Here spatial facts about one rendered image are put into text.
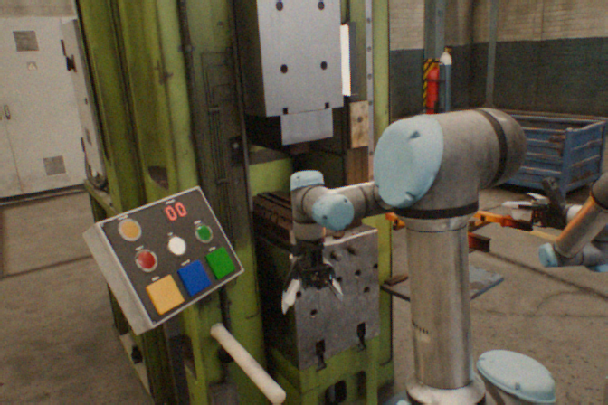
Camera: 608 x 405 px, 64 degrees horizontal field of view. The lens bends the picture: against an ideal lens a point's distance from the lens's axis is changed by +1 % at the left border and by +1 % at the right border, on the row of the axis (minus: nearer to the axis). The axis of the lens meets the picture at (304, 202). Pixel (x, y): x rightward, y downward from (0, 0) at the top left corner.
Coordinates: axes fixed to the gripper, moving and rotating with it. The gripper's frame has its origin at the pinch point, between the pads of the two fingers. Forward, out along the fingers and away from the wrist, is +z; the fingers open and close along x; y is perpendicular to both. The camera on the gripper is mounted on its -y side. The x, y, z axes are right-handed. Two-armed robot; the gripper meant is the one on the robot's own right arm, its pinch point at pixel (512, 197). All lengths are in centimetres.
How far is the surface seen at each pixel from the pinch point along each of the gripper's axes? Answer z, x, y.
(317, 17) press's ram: 38, -54, -64
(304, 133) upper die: 39, -62, -29
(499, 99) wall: 457, 760, 65
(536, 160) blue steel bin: 145, 305, 63
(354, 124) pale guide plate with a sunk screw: 48, -30, -27
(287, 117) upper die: 40, -68, -34
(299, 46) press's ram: 39, -61, -56
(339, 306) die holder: 32, -55, 35
